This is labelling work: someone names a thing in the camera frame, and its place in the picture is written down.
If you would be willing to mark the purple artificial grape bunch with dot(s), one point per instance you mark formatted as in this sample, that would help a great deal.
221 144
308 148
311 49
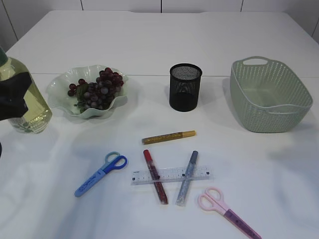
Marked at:
98 94

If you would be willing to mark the gold glitter marker pen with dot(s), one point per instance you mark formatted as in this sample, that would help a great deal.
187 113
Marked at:
168 137

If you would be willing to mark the green woven plastic basket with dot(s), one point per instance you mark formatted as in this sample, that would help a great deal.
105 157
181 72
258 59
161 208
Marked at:
267 95

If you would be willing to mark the red glitter marker pen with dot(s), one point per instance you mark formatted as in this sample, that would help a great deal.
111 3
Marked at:
155 176

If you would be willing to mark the green wavy glass plate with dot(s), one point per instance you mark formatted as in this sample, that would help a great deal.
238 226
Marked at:
58 88

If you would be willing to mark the blue capped scissors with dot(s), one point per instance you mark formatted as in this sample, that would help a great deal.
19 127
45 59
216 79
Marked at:
113 161

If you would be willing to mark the silver glitter marker pen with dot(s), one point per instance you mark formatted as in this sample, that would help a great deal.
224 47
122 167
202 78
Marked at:
181 199

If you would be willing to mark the pink capped scissors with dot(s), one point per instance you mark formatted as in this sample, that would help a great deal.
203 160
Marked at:
212 199

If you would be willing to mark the black mesh pen holder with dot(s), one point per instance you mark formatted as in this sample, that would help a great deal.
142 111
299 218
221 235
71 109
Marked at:
184 86

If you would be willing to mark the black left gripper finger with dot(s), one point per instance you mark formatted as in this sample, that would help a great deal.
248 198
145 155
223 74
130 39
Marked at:
12 92

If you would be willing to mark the clear plastic ruler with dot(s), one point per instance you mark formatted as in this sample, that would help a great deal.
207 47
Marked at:
170 175

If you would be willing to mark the yellow tea bottle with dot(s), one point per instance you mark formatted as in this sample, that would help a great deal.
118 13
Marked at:
36 119

